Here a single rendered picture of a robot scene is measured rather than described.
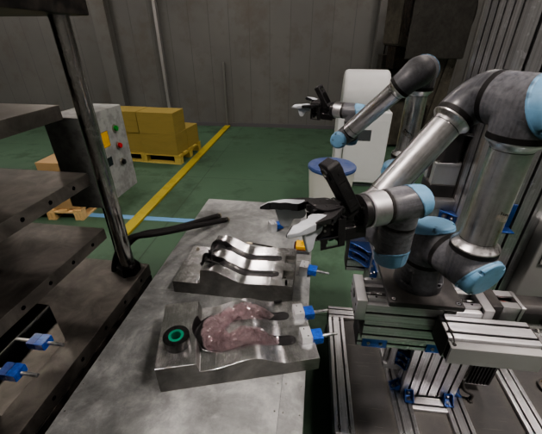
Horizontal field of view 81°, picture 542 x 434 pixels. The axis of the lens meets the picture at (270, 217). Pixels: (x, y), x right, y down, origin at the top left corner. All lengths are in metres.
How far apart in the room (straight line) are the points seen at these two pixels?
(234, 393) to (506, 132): 0.98
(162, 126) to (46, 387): 4.27
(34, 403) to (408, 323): 1.20
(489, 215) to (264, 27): 6.52
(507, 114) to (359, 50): 6.36
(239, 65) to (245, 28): 0.65
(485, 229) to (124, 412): 1.09
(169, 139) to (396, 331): 4.48
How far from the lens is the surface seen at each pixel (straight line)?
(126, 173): 1.75
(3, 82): 9.95
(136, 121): 5.38
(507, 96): 0.84
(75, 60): 1.32
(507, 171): 0.86
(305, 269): 1.44
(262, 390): 1.11
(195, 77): 7.50
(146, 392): 1.17
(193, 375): 1.09
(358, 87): 4.22
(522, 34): 1.12
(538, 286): 1.47
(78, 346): 1.40
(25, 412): 1.31
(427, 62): 1.43
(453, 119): 0.88
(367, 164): 4.31
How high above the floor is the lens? 1.75
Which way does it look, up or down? 30 degrees down
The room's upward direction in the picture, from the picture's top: straight up
